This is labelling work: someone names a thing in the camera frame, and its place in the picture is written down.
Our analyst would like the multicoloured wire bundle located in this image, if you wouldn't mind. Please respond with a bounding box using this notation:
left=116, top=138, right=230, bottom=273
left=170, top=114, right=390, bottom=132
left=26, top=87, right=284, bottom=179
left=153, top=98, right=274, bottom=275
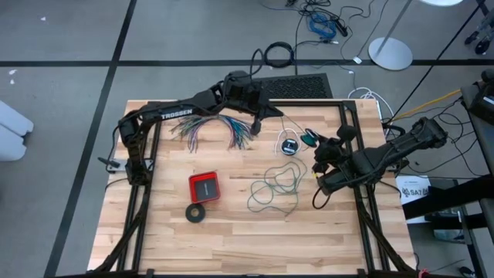
left=169, top=113, right=255, bottom=154

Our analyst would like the black power strip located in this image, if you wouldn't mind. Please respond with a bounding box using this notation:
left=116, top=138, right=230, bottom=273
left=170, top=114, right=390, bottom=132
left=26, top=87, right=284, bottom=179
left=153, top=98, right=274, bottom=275
left=333, top=19, right=350, bottom=39

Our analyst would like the yellow floor strip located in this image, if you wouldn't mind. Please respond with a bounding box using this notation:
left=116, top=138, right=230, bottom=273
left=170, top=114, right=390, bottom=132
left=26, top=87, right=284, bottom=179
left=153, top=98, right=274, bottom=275
left=393, top=89, right=462, bottom=120

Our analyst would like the black equipment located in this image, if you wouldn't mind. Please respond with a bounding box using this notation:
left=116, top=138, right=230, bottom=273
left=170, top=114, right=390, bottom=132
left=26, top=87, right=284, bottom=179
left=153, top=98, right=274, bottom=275
left=461, top=68, right=494, bottom=128

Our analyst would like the black tape roll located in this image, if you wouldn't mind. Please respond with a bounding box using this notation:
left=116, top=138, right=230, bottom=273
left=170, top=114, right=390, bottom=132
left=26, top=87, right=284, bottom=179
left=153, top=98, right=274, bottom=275
left=184, top=202, right=207, bottom=224

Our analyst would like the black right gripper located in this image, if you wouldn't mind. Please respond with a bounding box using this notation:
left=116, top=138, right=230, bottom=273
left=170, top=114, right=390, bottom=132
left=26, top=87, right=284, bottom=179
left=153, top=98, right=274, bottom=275
left=312, top=124, right=358, bottom=165

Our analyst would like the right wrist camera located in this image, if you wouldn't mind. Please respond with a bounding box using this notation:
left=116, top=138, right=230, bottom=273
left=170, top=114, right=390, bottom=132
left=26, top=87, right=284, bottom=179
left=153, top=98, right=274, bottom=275
left=311, top=161, right=327, bottom=179

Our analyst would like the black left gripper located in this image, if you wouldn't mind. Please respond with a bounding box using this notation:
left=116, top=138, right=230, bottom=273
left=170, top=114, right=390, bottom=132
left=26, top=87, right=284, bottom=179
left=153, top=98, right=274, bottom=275
left=239, top=83, right=285, bottom=120

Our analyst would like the black beam structure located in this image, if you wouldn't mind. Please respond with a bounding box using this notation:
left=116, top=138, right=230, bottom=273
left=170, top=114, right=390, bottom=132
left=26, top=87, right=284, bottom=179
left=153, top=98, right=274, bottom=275
left=401, top=175, right=494, bottom=278

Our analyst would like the white paper sign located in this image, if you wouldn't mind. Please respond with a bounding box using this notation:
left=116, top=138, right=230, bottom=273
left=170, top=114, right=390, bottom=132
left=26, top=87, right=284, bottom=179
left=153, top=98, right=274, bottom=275
left=395, top=175, right=432, bottom=225

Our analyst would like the white floor cable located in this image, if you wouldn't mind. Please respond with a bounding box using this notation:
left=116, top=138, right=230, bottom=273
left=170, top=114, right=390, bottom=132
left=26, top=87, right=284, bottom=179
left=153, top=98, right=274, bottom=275
left=347, top=86, right=395, bottom=120

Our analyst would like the black thin pole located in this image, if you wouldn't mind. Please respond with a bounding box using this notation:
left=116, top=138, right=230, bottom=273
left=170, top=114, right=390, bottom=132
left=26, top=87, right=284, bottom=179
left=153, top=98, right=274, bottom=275
left=385, top=2, right=483, bottom=124

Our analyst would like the black coiled cable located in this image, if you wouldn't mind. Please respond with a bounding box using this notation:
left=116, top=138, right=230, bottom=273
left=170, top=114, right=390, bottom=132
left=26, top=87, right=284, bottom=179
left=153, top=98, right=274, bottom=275
left=263, top=41, right=296, bottom=70

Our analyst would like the blue floor cable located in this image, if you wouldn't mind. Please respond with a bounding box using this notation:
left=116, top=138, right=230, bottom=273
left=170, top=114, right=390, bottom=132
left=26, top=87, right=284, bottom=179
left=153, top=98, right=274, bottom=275
left=307, top=13, right=339, bottom=39

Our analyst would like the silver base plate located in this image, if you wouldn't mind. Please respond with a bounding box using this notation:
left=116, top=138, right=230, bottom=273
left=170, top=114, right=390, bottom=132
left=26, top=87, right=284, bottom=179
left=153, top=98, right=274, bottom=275
left=106, top=160, right=130, bottom=173

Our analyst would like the green cord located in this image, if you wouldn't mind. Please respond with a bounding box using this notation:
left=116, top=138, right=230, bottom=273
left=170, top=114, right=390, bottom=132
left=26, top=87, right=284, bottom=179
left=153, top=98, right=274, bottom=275
left=246, top=115, right=320, bottom=215

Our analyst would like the grey round-base stand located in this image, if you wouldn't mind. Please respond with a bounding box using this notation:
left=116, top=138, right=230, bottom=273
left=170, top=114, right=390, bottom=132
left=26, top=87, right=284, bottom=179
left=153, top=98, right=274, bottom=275
left=367, top=0, right=414, bottom=72

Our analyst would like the black wheeled base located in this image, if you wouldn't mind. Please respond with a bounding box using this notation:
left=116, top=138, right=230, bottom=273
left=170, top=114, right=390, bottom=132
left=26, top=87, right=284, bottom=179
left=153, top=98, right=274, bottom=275
left=465, top=21, right=494, bottom=55

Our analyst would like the red and black box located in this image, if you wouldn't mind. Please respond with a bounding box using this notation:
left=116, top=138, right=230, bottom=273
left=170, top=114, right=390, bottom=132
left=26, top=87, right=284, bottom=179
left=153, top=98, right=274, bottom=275
left=188, top=171, right=222, bottom=205

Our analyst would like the white foam block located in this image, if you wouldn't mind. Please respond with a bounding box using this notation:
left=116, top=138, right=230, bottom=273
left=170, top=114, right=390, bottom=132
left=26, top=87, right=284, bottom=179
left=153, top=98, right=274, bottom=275
left=0, top=100, right=35, bottom=162

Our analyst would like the black floor cable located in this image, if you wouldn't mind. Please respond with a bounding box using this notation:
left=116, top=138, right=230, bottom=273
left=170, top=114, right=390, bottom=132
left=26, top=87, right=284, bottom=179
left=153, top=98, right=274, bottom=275
left=285, top=0, right=381, bottom=76

